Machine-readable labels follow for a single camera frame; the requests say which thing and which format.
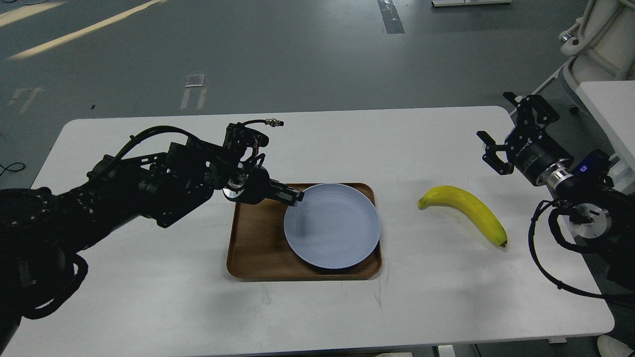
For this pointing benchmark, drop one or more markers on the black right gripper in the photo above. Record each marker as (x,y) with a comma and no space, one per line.
(529,147)

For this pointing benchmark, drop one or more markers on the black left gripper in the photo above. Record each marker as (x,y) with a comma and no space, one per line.
(259,187)

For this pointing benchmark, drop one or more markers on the light blue plate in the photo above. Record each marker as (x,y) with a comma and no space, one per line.
(335,226)

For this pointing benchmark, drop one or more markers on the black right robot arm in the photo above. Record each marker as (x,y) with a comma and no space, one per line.
(589,216)

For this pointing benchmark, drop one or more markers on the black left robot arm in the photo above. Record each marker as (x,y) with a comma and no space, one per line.
(163,173)

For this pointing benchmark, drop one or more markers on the yellow banana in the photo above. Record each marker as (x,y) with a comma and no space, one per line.
(471,206)

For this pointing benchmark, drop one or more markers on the brown wooden tray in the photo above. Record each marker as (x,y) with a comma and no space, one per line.
(258,250)

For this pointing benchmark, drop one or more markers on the white side table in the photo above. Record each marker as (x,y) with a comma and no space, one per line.
(612,104)

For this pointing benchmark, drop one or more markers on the white machine base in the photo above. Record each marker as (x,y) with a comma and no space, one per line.
(600,46)

